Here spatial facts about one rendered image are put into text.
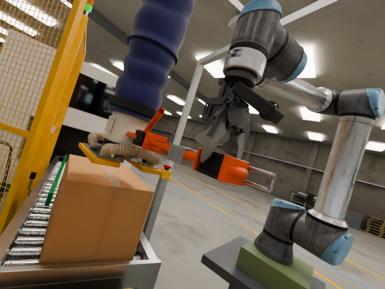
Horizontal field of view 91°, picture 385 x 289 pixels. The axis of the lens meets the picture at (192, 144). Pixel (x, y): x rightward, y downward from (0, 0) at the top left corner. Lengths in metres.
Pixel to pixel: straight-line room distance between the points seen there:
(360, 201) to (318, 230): 12.68
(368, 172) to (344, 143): 12.78
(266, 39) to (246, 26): 0.05
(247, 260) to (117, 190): 0.69
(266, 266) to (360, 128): 0.70
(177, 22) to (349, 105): 0.81
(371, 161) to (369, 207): 2.39
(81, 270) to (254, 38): 1.04
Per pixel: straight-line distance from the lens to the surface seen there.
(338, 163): 0.99
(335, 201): 0.99
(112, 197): 1.00
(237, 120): 0.42
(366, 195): 13.69
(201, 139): 0.40
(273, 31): 0.50
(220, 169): 0.35
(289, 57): 0.55
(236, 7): 3.17
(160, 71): 0.87
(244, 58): 0.44
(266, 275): 1.05
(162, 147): 0.54
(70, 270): 1.06
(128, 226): 1.08
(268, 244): 1.10
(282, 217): 1.07
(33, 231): 1.42
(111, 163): 0.74
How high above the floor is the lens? 1.22
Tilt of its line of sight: 2 degrees up
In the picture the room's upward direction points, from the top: 17 degrees clockwise
